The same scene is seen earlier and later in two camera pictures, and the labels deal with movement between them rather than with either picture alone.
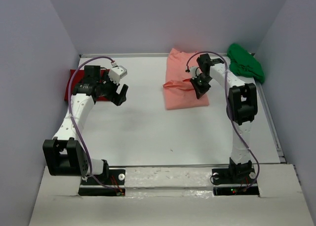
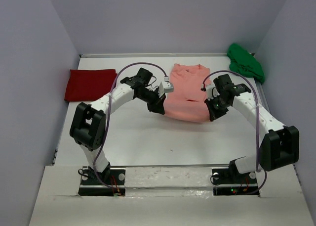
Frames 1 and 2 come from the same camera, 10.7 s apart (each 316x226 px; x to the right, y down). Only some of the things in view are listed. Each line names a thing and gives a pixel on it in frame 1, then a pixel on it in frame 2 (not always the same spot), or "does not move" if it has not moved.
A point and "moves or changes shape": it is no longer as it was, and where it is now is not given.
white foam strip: [168, 177] does not move
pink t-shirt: [180, 92] moves or changes shape
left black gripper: [121, 97] -> [156, 106]
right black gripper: [200, 91] -> [215, 114]
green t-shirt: [243, 64] does not move
